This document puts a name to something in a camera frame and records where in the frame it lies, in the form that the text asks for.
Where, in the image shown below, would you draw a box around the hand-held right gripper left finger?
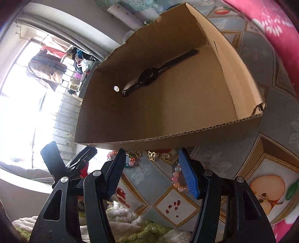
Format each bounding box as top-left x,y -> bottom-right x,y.
29,148 -> 128,243

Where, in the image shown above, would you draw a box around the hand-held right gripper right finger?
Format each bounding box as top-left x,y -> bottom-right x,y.
178,148 -> 281,243

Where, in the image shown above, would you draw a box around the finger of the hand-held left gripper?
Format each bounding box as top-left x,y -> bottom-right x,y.
66,146 -> 98,174
40,141 -> 70,187

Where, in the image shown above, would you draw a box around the pink bead bracelet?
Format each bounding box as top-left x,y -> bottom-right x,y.
172,164 -> 189,193

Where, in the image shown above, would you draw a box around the multicolour bead bracelet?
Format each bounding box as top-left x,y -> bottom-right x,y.
107,150 -> 143,168

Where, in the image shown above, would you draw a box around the brown cardboard box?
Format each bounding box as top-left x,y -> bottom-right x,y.
74,2 -> 267,151

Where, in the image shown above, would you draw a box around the metal balcony railing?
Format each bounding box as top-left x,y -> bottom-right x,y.
53,96 -> 81,151

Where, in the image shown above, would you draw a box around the pile of clothes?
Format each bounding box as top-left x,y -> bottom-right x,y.
69,47 -> 101,95

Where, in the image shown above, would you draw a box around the hanging clothes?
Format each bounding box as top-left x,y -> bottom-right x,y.
27,45 -> 68,91

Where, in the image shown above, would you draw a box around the black wrist watch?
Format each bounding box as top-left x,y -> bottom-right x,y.
123,49 -> 200,97

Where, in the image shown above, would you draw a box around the pale pink rolled mat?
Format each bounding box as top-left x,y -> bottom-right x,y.
107,5 -> 143,28

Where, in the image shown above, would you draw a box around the pink floral blanket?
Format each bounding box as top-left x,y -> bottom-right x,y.
222,0 -> 299,243

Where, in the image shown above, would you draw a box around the teal floral wall cloth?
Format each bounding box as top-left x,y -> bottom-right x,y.
96,0 -> 161,10

